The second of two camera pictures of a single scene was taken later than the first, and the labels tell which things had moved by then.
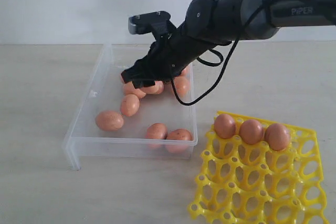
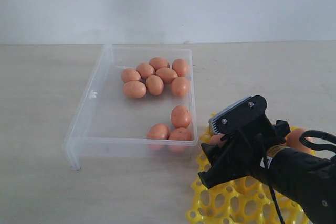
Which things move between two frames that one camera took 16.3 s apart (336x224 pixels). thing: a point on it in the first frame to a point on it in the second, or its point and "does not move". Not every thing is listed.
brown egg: [182, 85] does not move
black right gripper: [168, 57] to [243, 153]
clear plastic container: [112, 118] does not move
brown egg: [129, 88] does not move
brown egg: [157, 131] does not move
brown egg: [224, 126] to [215, 139]
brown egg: [129, 105] to [180, 116]
